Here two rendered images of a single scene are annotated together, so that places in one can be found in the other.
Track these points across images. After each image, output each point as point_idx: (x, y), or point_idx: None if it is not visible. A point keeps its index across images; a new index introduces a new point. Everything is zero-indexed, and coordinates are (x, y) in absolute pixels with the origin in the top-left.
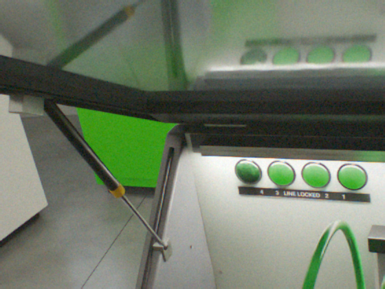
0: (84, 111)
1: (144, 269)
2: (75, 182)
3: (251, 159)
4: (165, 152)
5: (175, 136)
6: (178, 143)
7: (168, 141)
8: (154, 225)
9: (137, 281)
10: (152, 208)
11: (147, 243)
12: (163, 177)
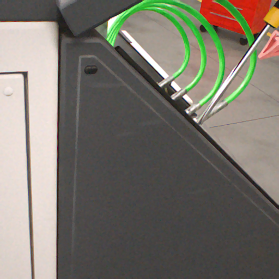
0: None
1: (223, 150)
2: None
3: None
4: (123, 59)
5: (100, 35)
6: (106, 40)
7: (110, 45)
8: (193, 119)
9: (231, 164)
10: (180, 114)
11: (206, 139)
12: (151, 80)
